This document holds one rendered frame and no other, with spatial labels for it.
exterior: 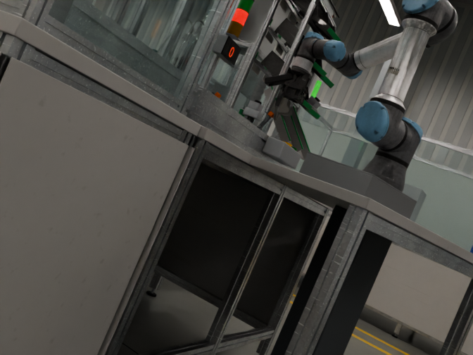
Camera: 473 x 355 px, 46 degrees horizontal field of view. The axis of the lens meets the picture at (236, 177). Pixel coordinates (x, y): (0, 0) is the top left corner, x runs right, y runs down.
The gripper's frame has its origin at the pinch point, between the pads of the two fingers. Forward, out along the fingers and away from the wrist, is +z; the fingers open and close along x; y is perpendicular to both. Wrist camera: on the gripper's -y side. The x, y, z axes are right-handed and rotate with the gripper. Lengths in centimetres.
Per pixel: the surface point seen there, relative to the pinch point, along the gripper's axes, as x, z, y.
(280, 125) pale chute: 20.9, -0.4, -4.9
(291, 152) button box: -10.1, 11.8, 15.8
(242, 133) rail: -38.9, 14.7, 8.8
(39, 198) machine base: -118, 47, 15
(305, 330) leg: -58, 57, 56
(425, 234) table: -32, 22, 71
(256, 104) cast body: -2.2, -1.7, -8.2
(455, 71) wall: 851, -325, -71
